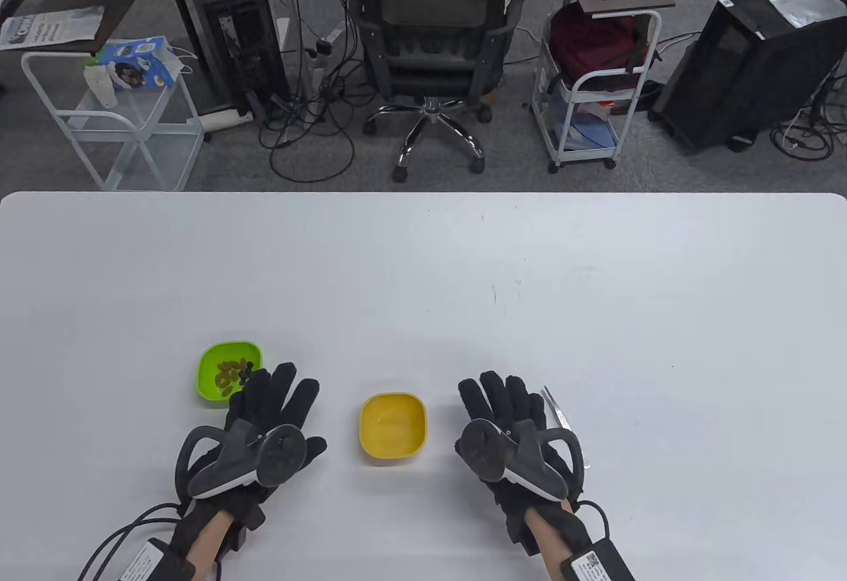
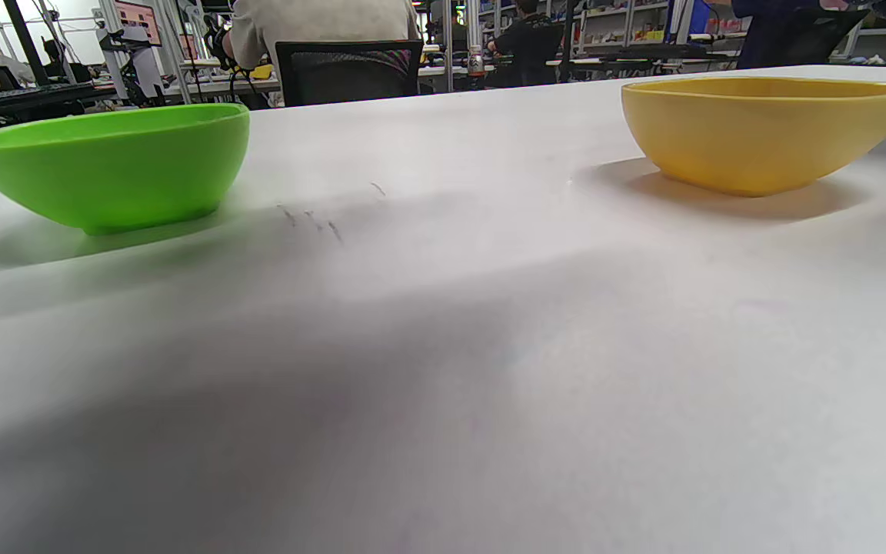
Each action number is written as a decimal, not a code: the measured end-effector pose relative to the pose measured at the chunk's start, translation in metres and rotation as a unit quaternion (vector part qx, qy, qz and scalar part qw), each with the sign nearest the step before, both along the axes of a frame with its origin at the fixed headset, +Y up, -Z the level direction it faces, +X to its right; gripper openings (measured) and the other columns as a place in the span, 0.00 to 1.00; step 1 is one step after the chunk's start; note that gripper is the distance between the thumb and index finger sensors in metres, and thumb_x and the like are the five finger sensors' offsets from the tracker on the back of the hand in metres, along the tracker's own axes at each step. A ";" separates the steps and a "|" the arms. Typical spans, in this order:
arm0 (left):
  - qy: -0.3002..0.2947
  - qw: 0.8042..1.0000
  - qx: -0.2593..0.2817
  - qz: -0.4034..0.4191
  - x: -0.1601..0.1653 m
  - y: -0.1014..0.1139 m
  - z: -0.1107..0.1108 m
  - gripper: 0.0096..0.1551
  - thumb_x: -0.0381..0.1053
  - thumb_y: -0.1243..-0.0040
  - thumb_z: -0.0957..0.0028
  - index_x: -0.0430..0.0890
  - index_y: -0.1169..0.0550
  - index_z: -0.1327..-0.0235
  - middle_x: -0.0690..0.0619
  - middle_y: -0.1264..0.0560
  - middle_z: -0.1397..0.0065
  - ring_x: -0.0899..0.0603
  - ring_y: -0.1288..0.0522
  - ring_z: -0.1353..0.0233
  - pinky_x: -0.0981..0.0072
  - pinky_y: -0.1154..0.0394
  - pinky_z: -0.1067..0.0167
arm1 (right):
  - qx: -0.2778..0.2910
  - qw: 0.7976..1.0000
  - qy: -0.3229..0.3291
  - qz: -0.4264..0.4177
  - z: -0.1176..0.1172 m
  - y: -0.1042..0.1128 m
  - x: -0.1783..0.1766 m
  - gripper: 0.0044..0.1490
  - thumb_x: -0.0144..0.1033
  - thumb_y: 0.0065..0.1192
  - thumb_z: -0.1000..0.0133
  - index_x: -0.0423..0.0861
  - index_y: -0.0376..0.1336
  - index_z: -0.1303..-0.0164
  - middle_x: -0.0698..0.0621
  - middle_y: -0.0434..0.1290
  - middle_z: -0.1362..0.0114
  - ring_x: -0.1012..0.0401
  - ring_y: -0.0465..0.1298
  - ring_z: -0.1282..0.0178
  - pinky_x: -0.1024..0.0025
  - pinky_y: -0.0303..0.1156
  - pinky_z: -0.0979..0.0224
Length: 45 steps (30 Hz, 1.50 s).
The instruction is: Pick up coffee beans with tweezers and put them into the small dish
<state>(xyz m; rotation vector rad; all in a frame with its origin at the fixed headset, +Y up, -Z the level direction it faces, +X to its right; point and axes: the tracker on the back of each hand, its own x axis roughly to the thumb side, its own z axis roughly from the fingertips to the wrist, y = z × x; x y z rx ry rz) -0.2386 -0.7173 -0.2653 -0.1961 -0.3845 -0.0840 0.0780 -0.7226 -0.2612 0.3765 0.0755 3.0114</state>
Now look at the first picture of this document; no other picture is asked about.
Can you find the person's left hand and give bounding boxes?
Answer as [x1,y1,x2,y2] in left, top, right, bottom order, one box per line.
[179,363,328,549]

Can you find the person's right hand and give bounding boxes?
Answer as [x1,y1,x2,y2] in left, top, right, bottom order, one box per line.
[455,371,585,559]

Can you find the grey hand controller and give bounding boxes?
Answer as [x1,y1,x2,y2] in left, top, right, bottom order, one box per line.
[174,424,308,501]
[455,419,584,501]

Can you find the metal tweezers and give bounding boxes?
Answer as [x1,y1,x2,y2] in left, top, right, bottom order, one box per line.
[541,387,590,470]

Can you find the green plastic dish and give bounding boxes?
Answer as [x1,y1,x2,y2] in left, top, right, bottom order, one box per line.
[197,341,264,408]

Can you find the yellow small dish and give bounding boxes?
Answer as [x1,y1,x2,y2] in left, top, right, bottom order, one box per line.
[359,392,428,459]

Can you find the person's right forearm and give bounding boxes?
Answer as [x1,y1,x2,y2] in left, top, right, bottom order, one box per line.
[523,498,596,581]

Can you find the person's left forearm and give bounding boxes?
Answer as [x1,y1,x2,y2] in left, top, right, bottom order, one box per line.
[159,508,239,581]

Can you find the black wrist sensor box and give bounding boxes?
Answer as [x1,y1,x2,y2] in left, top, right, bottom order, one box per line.
[112,538,173,581]
[561,537,637,581]

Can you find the white translucent shelf cart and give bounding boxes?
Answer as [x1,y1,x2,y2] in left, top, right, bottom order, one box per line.
[21,48,206,193]

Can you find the white metal trolley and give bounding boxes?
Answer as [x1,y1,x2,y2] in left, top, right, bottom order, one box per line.
[531,9,662,175]

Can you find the white power strip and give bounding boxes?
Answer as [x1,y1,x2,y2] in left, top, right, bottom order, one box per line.
[187,109,255,134]

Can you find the blue folded cloth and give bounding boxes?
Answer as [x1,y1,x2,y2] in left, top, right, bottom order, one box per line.
[562,114,619,152]

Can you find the white plastic bottle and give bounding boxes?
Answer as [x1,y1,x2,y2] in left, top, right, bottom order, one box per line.
[83,58,120,109]

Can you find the black open computer tower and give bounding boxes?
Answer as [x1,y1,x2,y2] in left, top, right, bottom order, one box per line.
[173,0,292,122]

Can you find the blue printed box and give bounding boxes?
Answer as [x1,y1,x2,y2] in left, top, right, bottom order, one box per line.
[98,36,179,93]

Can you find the maroon bag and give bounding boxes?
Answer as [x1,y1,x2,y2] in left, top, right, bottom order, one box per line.
[551,4,656,89]

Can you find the black glossy computer tower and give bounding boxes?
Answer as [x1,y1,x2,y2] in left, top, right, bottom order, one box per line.
[648,0,847,155]

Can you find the folded newspaper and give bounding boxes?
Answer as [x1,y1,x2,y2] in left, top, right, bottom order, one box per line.
[0,6,106,52]

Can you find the clear plastic bag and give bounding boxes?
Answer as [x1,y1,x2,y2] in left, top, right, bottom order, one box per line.
[768,0,841,29]

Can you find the black glove cable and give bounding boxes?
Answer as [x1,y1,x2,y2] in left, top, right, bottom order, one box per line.
[78,502,183,581]
[572,500,611,545]
[106,516,183,581]

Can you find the tangle of black floor cables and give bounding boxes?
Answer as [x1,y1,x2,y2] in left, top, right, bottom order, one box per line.
[258,0,371,183]
[771,58,847,161]

